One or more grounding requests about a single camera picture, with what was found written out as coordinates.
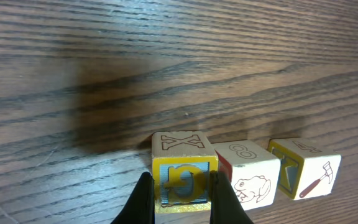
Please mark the red edged frog block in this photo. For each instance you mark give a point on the red edged frog block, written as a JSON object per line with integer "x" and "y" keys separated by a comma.
{"x": 252, "y": 171}

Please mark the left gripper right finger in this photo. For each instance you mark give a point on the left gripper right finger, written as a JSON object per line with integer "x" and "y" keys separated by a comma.
{"x": 225, "y": 207}

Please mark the yellow G letter block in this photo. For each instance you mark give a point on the yellow G letter block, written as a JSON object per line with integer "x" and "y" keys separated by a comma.
{"x": 182, "y": 163}

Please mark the hammer picture wooden block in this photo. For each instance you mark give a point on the hammer picture wooden block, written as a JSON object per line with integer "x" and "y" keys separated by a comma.
{"x": 307, "y": 170}

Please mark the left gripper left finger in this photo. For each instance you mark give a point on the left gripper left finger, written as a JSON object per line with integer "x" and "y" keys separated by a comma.
{"x": 140, "y": 206}

